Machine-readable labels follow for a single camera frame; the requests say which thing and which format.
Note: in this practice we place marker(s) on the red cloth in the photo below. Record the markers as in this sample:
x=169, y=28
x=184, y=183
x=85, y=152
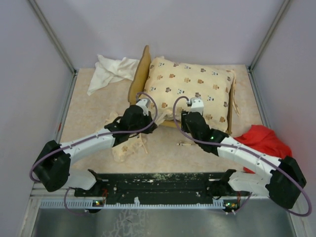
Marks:
x=264, y=140

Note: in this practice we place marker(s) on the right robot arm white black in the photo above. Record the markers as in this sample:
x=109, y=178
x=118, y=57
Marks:
x=280, y=179

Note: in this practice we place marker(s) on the white cloth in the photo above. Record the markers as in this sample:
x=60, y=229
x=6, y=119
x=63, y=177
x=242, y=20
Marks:
x=110, y=71

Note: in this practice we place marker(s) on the left aluminium frame post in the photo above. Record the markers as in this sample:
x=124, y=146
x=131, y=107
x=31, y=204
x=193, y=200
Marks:
x=51, y=35

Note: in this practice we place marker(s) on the cream animal print cushion cover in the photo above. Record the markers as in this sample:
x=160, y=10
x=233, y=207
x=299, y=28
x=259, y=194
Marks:
x=190, y=89

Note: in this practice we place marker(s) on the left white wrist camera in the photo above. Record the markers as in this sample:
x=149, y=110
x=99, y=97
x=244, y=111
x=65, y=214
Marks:
x=144, y=104

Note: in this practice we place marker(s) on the wooden pet bed frame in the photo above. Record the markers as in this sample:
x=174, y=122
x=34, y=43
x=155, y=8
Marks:
x=140, y=79

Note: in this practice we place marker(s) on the aluminium frame post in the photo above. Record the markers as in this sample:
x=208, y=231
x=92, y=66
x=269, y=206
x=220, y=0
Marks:
x=270, y=33
x=51, y=35

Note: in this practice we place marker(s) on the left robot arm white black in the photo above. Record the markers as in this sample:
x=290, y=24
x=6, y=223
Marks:
x=53, y=165

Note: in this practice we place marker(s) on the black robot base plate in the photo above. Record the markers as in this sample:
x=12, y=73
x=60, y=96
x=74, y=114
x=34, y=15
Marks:
x=161, y=188

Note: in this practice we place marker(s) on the small cream print pillow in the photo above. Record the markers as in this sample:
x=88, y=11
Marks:
x=122, y=151

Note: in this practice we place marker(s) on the right aluminium frame post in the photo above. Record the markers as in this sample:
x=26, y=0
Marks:
x=270, y=33

